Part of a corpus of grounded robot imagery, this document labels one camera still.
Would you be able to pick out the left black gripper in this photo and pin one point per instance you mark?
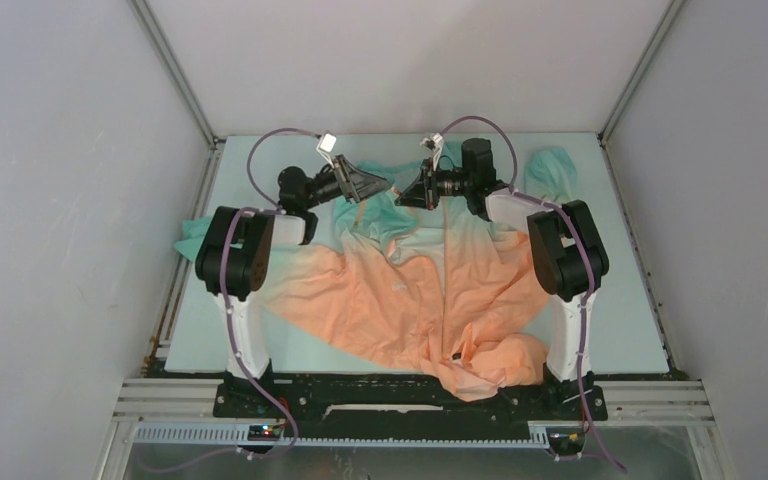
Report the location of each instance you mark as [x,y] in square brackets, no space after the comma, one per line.
[359,185]

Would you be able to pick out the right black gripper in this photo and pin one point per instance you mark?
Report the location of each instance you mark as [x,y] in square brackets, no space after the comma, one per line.
[423,192]

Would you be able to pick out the teal and orange jacket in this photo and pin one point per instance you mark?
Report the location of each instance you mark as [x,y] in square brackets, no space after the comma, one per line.
[440,292]

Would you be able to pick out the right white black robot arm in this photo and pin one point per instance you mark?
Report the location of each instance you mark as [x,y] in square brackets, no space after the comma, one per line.
[568,254]

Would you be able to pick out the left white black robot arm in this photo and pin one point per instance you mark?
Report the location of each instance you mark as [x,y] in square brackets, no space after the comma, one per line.
[233,259]

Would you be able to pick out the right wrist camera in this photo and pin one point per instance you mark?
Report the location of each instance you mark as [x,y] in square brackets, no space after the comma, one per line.
[435,143]

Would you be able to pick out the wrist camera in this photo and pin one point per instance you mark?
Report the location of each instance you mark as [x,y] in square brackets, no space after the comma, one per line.
[435,143]
[325,146]

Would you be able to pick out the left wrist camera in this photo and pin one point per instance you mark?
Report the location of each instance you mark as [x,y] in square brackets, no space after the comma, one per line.
[325,146]

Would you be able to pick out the grey slotted cable duct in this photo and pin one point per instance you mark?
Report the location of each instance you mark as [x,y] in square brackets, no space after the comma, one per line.
[246,435]

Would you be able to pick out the aluminium frame rail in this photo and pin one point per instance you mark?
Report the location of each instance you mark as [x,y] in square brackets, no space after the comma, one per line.
[633,401]

